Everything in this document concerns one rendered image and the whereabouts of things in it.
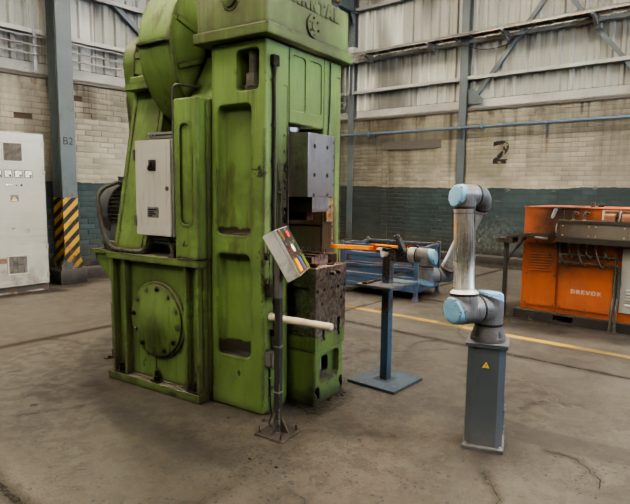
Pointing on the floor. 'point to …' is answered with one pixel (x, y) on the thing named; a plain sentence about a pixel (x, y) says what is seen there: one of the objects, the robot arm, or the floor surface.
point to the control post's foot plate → (278, 432)
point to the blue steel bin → (356, 259)
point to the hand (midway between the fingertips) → (379, 247)
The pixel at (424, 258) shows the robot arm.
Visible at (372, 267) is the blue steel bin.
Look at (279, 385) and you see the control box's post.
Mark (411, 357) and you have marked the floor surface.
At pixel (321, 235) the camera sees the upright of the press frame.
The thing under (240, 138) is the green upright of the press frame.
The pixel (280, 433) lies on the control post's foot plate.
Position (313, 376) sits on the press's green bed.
